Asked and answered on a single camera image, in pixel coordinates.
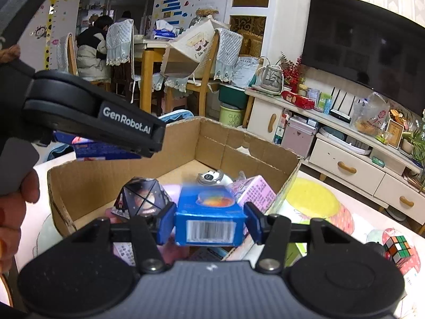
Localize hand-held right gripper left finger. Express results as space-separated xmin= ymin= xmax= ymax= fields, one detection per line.
xmin=63 ymin=203 xmax=177 ymax=273

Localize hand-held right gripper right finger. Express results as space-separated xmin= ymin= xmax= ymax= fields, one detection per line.
xmin=244 ymin=202 xmax=367 ymax=273

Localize blue carton with barcode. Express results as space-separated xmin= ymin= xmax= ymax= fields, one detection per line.
xmin=174 ymin=185 xmax=248 ymax=248

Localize brown cardboard box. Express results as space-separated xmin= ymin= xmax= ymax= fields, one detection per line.
xmin=46 ymin=116 xmax=303 ymax=264

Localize person's left hand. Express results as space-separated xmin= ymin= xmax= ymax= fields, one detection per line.
xmin=0 ymin=169 xmax=41 ymax=308

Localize pink printed carton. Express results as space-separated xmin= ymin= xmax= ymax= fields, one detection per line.
xmin=229 ymin=175 xmax=277 ymax=216
xmin=112 ymin=242 xmax=135 ymax=267

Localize black geometric folding toy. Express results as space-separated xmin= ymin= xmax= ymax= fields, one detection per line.
xmin=113 ymin=178 xmax=173 ymax=222

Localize blue cloth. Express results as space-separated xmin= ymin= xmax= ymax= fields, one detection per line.
xmin=48 ymin=141 xmax=79 ymax=164

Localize wooden chair with lace cover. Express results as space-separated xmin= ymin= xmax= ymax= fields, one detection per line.
xmin=56 ymin=32 xmax=79 ymax=78
xmin=164 ymin=27 xmax=245 ymax=114

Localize green box with barcode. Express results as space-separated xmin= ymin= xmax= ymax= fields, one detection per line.
xmin=284 ymin=241 xmax=308 ymax=268

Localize dark blue box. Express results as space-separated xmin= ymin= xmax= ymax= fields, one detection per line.
xmin=53 ymin=129 xmax=140 ymax=160

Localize white toy figure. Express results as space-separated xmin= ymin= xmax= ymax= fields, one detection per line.
xmin=196 ymin=169 xmax=235 ymax=187

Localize pink printed table cover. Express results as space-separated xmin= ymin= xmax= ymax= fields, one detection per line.
xmin=15 ymin=158 xmax=425 ymax=319

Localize yellow height chart sticker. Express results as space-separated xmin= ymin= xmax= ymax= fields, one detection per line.
xmin=43 ymin=0 xmax=67 ymax=72

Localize dark chair with lace cover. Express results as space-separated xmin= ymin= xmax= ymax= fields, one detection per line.
xmin=105 ymin=18 xmax=140 ymax=104

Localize wooden dining table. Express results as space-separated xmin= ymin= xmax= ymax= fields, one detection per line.
xmin=133 ymin=38 xmax=186 ymax=120

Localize pink storage case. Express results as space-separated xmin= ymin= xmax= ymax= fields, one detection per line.
xmin=280 ymin=115 xmax=320 ymax=160

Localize light green bin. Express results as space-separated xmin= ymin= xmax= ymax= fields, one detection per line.
xmin=219 ymin=103 xmax=247 ymax=127

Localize cream television cabinet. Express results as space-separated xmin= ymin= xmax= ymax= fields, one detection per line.
xmin=245 ymin=86 xmax=425 ymax=226

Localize dark green storage box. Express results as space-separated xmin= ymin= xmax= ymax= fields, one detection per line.
xmin=217 ymin=83 xmax=250 ymax=108

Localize red snack packet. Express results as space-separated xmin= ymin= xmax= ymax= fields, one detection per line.
xmin=282 ymin=90 xmax=316 ymax=110

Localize black router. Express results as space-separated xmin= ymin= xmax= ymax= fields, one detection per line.
xmin=329 ymin=86 xmax=353 ymax=123

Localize small green box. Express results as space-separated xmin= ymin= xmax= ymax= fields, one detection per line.
xmin=319 ymin=93 xmax=333 ymax=114

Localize small grey box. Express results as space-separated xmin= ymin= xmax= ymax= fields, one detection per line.
xmin=306 ymin=87 xmax=321 ymax=107

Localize cream printed tablecloth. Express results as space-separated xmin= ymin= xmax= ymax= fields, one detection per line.
xmin=161 ymin=19 xmax=220 ymax=84

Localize glass kettle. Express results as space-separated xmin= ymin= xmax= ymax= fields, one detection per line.
xmin=254 ymin=58 xmax=286 ymax=95

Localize colourful puzzle cube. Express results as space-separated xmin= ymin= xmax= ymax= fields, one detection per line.
xmin=382 ymin=235 xmax=411 ymax=264

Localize white paper sheet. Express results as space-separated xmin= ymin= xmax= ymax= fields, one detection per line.
xmin=231 ymin=56 xmax=260 ymax=87

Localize red berry branches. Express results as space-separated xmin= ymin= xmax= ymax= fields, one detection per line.
xmin=280 ymin=51 xmax=306 ymax=87

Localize glass jar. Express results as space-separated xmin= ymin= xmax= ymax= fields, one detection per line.
xmin=190 ymin=8 xmax=220 ymax=29

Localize clear plastic bag of snacks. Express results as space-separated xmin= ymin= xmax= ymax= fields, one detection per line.
xmin=352 ymin=92 xmax=391 ymax=137

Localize black flat television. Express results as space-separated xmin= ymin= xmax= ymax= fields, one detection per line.
xmin=300 ymin=0 xmax=425 ymax=114

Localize wooden picture frame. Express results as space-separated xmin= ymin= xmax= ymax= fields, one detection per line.
xmin=385 ymin=118 xmax=405 ymax=150

